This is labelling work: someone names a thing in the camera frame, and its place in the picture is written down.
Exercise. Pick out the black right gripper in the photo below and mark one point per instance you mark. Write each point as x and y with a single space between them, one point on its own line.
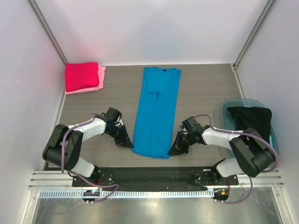
183 138

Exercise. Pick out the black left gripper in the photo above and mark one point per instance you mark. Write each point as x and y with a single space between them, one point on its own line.
127 142

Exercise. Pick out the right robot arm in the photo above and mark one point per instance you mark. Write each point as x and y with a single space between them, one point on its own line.
252 154

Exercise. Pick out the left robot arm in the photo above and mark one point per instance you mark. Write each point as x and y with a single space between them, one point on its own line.
64 145

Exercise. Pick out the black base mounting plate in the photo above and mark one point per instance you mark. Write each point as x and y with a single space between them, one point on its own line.
156 179

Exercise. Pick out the folded pink t-shirt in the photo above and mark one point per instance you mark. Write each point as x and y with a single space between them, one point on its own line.
101 76

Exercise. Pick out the folded red t-shirt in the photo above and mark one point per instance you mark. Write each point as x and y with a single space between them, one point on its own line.
80 76

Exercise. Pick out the black t-shirt in bin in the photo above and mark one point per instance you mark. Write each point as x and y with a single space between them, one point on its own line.
253 117

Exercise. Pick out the light blue t-shirt in bin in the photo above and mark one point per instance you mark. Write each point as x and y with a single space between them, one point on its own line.
271 141

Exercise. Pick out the white slotted cable duct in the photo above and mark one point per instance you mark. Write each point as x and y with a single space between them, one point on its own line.
93 194

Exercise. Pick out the aluminium front rail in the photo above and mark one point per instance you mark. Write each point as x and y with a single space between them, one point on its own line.
54 179

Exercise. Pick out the aluminium frame post left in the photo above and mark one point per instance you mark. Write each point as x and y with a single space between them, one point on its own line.
42 20

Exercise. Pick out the aluminium frame post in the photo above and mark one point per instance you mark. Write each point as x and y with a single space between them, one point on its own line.
256 28
42 20

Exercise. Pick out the aluminium frame post right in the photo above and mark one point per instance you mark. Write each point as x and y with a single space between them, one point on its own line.
256 28

